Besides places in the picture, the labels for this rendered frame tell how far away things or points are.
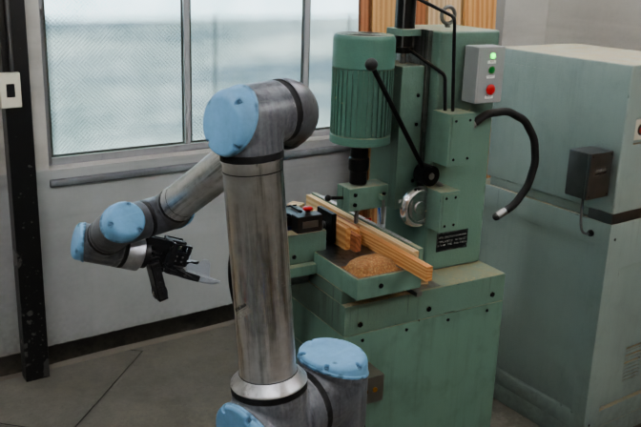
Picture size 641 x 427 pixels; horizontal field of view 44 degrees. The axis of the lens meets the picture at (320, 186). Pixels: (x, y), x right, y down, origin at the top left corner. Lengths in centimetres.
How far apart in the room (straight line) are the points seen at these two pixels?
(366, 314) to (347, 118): 54
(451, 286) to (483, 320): 19
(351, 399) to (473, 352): 91
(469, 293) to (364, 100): 67
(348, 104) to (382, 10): 166
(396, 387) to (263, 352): 94
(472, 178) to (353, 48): 57
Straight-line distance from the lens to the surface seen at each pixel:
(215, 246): 373
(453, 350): 247
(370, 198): 232
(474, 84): 230
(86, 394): 341
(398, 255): 218
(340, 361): 166
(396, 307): 226
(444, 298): 236
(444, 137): 225
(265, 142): 138
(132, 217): 184
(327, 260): 220
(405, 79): 226
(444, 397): 253
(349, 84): 219
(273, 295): 146
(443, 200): 226
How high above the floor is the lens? 169
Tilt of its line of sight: 16 degrees down
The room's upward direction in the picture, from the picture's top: 2 degrees clockwise
